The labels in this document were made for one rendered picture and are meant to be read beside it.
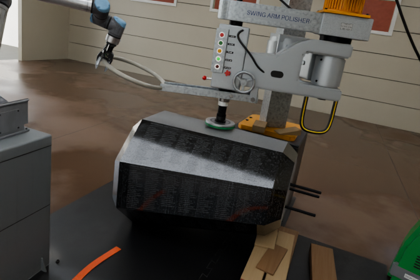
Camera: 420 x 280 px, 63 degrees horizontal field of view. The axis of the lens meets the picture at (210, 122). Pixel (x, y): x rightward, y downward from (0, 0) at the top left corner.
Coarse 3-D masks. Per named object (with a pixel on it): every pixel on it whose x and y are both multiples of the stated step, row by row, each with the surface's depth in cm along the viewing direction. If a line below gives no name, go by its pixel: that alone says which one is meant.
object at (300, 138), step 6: (252, 132) 286; (306, 132) 312; (276, 138) 280; (300, 138) 290; (294, 144) 271; (300, 144) 276; (300, 150) 289; (300, 156) 306; (300, 162) 324; (294, 174) 296; (294, 180) 311; (288, 198) 294; (294, 198) 341; (288, 204) 311; (288, 210) 316; (288, 216) 305; (282, 222) 293
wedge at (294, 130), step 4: (284, 128) 287; (288, 128) 287; (292, 128) 286; (296, 128) 286; (280, 132) 278; (284, 132) 278; (288, 132) 278; (292, 132) 280; (296, 132) 281; (300, 132) 282
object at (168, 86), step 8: (168, 88) 240; (176, 88) 239; (184, 88) 238; (192, 88) 238; (200, 88) 238; (208, 88) 247; (216, 88) 247; (208, 96) 238; (216, 96) 237; (224, 96) 236; (232, 96) 235; (240, 96) 235; (248, 96) 234
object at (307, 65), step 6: (270, 42) 280; (276, 42) 274; (282, 42) 271; (288, 42) 270; (270, 48) 279; (282, 48) 272; (306, 54) 239; (312, 54) 233; (306, 60) 239; (312, 60) 233; (306, 66) 238; (312, 66) 234; (300, 72) 246; (306, 72) 238; (306, 78) 238
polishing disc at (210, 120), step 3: (207, 117) 251; (210, 117) 252; (213, 117) 254; (207, 120) 245; (210, 120) 246; (213, 120) 247; (228, 120) 253; (210, 123) 240; (213, 123) 239; (216, 123) 240; (219, 123) 241; (222, 123) 243; (225, 123) 244; (228, 123) 245; (231, 123) 246; (234, 123) 247; (219, 126) 237; (222, 126) 238; (225, 126) 238; (228, 126) 239; (231, 126) 241
